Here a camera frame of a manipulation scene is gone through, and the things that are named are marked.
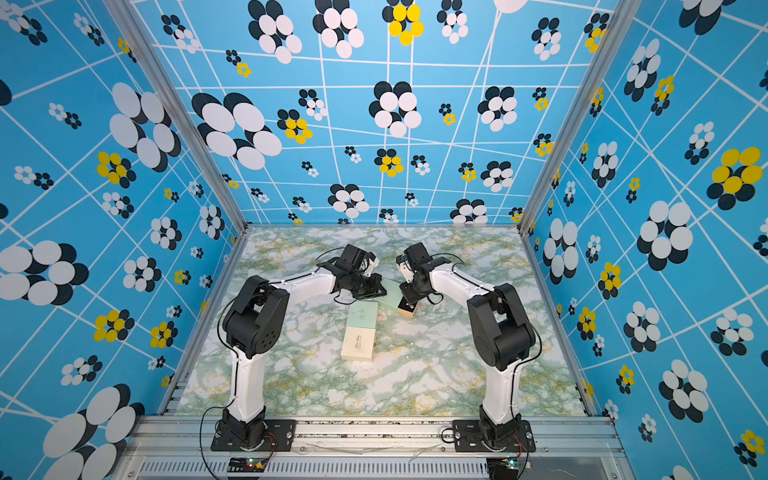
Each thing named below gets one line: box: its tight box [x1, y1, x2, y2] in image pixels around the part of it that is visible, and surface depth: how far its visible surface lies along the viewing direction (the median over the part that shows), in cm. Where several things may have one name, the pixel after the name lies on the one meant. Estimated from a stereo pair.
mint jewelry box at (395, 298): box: [376, 279, 418, 318], surface depth 98 cm
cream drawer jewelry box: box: [341, 326, 376, 362], surface depth 88 cm
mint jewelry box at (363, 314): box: [347, 300, 378, 328], surface depth 93 cm
